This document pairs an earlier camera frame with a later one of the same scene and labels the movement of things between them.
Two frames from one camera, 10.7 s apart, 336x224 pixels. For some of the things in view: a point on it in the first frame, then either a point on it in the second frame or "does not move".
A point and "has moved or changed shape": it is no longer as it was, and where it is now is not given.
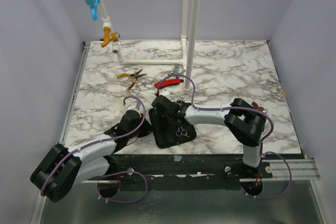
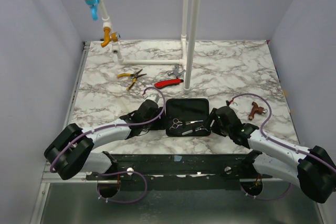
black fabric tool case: [168, 132] has moved or changed shape
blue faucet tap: [92, 1] does not move
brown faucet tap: [260, 108] does not move
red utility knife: [160, 84] does not move
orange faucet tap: [113, 36] does not move
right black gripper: [163, 115] -> [213, 118]
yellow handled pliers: [135, 75] does not move
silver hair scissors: [184, 132] has moved or changed shape
